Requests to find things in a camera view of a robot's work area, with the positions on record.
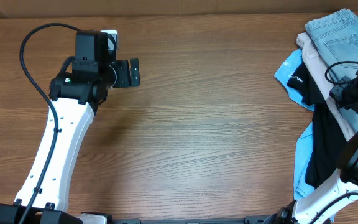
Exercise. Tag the beige trousers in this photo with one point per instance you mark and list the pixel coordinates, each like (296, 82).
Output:
(317, 68)

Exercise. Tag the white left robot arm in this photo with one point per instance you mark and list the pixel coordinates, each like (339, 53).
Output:
(76, 92)

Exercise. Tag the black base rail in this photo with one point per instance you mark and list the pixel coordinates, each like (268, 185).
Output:
(182, 221)

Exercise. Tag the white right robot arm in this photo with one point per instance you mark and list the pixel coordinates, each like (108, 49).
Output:
(341, 188)

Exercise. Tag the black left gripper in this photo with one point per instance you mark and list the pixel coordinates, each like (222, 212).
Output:
(123, 73)

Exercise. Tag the light blue denim shorts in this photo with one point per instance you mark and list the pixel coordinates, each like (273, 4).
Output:
(336, 39)

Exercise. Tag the black garment with white logo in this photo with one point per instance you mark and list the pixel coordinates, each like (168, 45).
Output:
(328, 138)

